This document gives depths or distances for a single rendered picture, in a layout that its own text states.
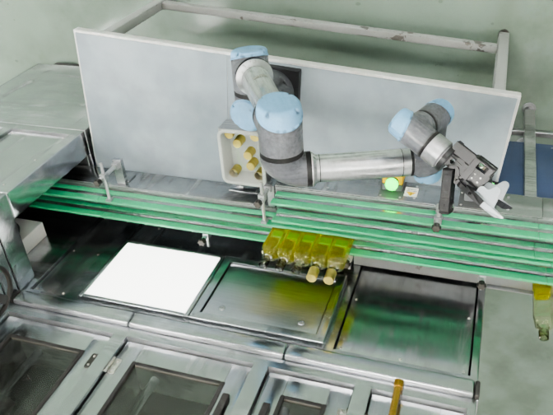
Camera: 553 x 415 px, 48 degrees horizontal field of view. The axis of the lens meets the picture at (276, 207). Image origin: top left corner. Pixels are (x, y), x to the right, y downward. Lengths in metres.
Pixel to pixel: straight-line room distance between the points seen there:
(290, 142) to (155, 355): 0.89
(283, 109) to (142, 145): 1.10
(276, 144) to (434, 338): 0.88
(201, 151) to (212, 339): 0.77
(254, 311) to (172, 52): 0.96
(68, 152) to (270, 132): 1.22
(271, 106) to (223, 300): 0.85
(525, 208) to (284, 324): 0.87
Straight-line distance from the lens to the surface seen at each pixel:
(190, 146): 2.45
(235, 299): 2.18
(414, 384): 1.93
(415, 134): 1.54
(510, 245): 2.15
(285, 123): 1.54
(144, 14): 2.79
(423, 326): 2.13
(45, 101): 3.05
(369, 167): 1.65
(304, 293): 2.18
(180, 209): 2.37
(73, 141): 2.63
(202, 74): 2.29
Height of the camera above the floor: 2.66
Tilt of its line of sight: 51 degrees down
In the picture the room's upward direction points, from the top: 150 degrees counter-clockwise
